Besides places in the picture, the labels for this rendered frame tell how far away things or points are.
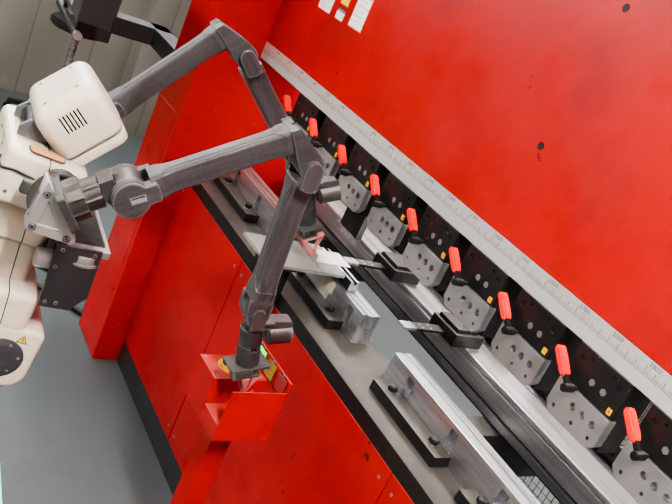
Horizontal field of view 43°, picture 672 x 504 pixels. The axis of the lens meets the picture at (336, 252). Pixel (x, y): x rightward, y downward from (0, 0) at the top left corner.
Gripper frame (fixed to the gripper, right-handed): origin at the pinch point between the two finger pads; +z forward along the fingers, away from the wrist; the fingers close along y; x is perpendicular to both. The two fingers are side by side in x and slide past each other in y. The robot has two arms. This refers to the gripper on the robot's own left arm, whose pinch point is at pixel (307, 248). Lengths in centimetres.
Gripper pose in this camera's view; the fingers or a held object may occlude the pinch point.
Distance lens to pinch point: 247.3
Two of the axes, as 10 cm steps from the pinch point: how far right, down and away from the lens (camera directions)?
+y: -4.3, -4.9, 7.5
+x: -9.0, 2.6, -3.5
